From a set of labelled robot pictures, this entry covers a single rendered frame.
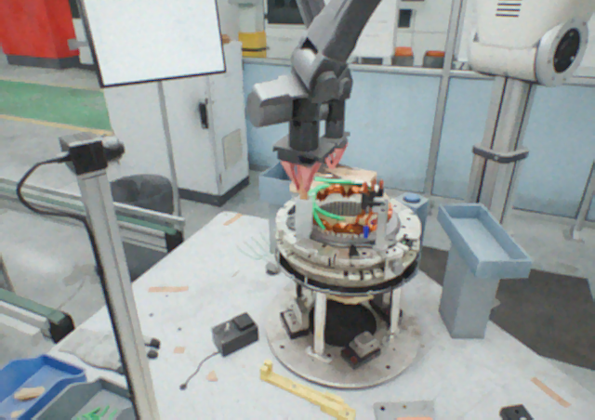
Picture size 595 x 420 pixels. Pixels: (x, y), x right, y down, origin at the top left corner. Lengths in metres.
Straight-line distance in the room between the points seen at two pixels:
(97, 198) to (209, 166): 2.69
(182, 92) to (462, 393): 2.67
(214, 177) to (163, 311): 2.15
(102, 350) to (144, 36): 1.11
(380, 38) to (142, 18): 1.78
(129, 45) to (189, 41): 0.23
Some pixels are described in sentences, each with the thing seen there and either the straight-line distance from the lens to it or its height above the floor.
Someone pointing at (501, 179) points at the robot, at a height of 1.11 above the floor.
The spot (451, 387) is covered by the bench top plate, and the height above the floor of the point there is 0.78.
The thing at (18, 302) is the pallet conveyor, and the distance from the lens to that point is 1.46.
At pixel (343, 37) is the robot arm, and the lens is 0.65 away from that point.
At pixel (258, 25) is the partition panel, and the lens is 3.45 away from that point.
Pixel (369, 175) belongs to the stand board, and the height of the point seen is 1.07.
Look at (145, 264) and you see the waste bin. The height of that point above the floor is 0.15.
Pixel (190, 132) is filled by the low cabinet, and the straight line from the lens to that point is 3.25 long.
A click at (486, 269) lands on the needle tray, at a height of 1.04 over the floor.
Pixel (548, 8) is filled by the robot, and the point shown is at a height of 1.52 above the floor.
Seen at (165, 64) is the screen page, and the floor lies 1.29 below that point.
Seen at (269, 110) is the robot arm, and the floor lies 1.38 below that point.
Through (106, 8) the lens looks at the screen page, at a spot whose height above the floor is 1.49.
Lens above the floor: 1.56
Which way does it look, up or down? 26 degrees down
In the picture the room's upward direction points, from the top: straight up
